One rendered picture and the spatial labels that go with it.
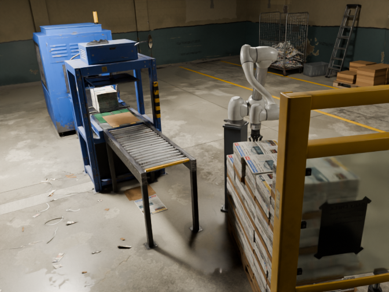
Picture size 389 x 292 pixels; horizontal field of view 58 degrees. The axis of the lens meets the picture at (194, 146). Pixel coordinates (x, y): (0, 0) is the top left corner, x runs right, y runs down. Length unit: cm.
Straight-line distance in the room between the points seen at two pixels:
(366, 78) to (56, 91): 659
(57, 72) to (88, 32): 86
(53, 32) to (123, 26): 573
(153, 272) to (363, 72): 707
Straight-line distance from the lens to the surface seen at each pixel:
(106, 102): 505
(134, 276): 330
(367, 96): 148
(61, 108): 659
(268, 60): 321
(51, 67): 645
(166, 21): 1253
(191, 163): 332
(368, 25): 1031
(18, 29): 1152
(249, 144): 295
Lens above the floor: 219
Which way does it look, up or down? 23 degrees down
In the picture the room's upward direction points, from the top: 3 degrees counter-clockwise
